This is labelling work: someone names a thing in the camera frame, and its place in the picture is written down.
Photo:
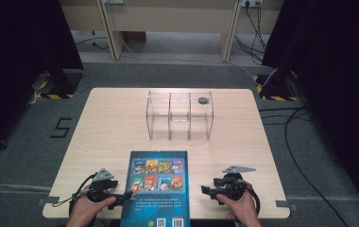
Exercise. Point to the person's left hand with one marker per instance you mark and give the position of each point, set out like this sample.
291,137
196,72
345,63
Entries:
86,211

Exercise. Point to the blue illustrated book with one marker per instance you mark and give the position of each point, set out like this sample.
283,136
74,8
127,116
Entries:
158,201

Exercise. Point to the brown box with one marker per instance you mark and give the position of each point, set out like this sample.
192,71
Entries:
136,36

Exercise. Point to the person's right hand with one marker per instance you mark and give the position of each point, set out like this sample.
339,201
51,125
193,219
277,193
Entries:
242,208

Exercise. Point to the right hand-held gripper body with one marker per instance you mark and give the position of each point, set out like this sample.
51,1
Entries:
234,186

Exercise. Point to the black curtain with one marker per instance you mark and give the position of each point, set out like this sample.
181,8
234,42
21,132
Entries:
17,63
335,78

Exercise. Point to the white wall socket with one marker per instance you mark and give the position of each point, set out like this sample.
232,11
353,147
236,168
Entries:
251,2

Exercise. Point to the grey tape strip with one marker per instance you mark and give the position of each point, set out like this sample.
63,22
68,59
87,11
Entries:
285,204
51,200

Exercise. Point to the clear acrylic divided rack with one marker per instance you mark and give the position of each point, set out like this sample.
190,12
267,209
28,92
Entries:
179,126

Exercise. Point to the dark round disc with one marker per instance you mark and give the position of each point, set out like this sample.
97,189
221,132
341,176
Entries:
203,100

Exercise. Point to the black stand base hazard tape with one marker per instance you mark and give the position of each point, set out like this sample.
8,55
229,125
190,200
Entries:
59,85
275,86

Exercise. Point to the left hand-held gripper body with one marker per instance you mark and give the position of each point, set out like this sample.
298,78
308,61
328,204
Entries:
100,189

